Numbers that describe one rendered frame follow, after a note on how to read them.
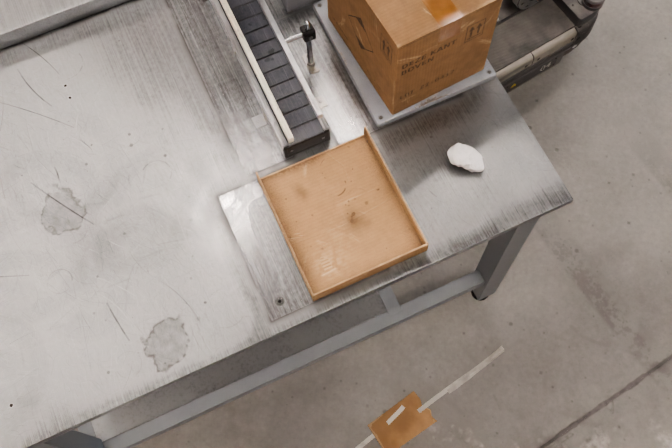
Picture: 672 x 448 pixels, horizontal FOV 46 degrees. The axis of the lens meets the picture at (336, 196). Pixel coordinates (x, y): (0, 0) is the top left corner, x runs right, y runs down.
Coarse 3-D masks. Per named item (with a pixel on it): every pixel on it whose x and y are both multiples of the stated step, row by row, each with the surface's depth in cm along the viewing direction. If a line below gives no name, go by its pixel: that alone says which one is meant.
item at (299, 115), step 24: (240, 0) 184; (240, 24) 182; (264, 24) 182; (264, 48) 179; (264, 72) 177; (288, 72) 176; (288, 96) 174; (288, 120) 172; (312, 120) 172; (288, 144) 170
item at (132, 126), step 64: (192, 0) 191; (0, 64) 185; (64, 64) 185; (128, 64) 184; (192, 64) 184; (320, 64) 183; (0, 128) 179; (64, 128) 178; (128, 128) 178; (192, 128) 177; (384, 128) 176; (448, 128) 176; (512, 128) 175; (0, 192) 172; (64, 192) 172; (128, 192) 172; (192, 192) 171; (256, 192) 171; (448, 192) 170; (512, 192) 169; (0, 256) 167; (64, 256) 166; (128, 256) 166; (192, 256) 166; (256, 256) 165; (448, 256) 164; (0, 320) 161; (64, 320) 161; (128, 320) 161; (192, 320) 160; (256, 320) 160; (0, 384) 156; (64, 384) 156; (128, 384) 156
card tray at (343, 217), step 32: (320, 160) 173; (352, 160) 173; (288, 192) 170; (320, 192) 170; (352, 192) 170; (384, 192) 170; (288, 224) 167; (320, 224) 167; (352, 224) 167; (384, 224) 167; (416, 224) 163; (320, 256) 165; (352, 256) 164; (384, 256) 164; (320, 288) 162
